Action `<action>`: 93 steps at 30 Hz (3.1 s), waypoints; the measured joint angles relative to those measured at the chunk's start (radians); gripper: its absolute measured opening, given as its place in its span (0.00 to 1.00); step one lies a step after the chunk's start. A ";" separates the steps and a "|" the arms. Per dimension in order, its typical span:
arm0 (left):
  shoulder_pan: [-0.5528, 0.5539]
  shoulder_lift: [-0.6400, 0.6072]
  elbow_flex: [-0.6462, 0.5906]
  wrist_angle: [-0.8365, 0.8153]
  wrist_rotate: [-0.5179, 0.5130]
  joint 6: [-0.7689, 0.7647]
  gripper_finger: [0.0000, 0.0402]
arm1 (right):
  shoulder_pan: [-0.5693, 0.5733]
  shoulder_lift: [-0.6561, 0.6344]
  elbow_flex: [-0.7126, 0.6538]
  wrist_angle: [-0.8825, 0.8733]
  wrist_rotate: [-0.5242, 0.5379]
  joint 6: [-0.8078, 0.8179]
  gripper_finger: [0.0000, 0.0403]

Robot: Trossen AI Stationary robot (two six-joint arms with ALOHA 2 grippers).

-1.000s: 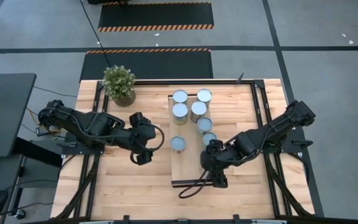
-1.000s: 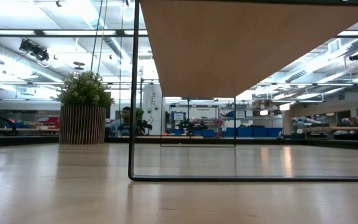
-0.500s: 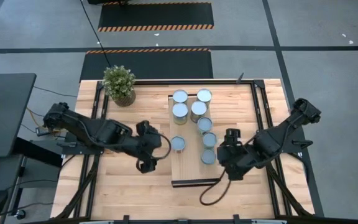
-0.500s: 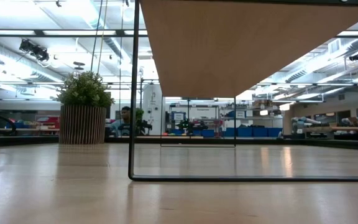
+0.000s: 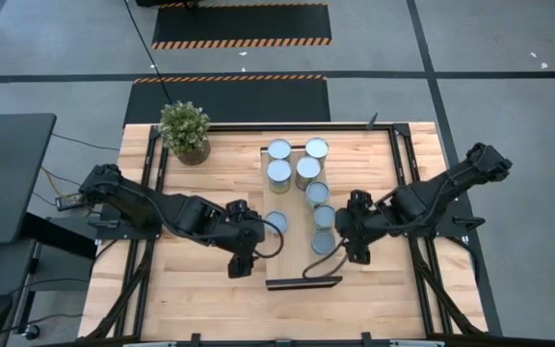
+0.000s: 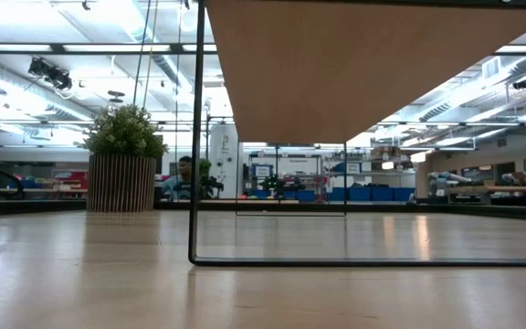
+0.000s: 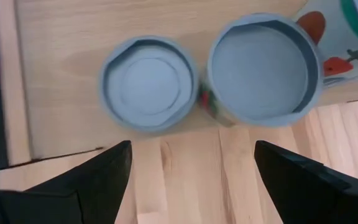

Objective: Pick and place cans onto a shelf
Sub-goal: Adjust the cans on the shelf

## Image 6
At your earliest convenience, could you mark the person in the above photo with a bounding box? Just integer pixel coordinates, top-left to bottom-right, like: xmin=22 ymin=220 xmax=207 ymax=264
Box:
xmin=156 ymin=154 xmax=196 ymax=202

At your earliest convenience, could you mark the white cylindrical machine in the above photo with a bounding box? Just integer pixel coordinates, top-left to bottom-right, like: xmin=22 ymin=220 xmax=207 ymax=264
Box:
xmin=208 ymin=122 xmax=244 ymax=198

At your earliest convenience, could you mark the small background plant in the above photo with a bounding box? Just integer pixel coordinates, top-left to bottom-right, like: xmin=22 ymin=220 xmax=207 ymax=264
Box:
xmin=198 ymin=158 xmax=213 ymax=184

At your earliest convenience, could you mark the black hanging cable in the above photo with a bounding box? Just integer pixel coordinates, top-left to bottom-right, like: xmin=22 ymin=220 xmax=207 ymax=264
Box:
xmin=132 ymin=0 xmax=152 ymax=107

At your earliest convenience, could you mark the red storage bin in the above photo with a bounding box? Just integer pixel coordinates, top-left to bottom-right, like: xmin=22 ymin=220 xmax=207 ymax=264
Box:
xmin=51 ymin=169 xmax=89 ymax=186

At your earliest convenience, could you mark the background wooden table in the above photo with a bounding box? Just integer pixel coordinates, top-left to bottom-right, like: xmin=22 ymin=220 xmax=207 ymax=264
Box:
xmin=445 ymin=185 xmax=526 ymax=196

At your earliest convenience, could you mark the thin yellow hanging cable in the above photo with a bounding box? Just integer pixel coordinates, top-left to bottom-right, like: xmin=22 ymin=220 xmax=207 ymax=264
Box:
xmin=142 ymin=0 xmax=159 ymax=109

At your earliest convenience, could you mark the wooden shelf with black frame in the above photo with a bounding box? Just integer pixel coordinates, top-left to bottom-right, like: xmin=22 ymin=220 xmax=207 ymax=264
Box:
xmin=188 ymin=0 xmax=526 ymax=269

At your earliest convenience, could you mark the black overhead frame bar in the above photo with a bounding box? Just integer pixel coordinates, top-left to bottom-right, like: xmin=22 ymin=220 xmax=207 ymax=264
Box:
xmin=0 ymin=42 xmax=526 ymax=57

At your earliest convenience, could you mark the black background robot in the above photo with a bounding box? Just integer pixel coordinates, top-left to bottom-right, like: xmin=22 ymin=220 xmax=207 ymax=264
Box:
xmin=260 ymin=175 xmax=308 ymax=201

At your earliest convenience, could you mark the artificial plant in slatted pot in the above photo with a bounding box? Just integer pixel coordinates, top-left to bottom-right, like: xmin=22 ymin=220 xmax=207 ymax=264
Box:
xmin=83 ymin=103 xmax=170 ymax=214

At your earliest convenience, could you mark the black ceiling-mounted device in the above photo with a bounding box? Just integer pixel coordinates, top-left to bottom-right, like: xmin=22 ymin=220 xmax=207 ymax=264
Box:
xmin=27 ymin=57 xmax=73 ymax=91

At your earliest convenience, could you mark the black aluminium table frame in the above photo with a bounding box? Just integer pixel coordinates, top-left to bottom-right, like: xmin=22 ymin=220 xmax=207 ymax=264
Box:
xmin=0 ymin=199 xmax=526 ymax=224

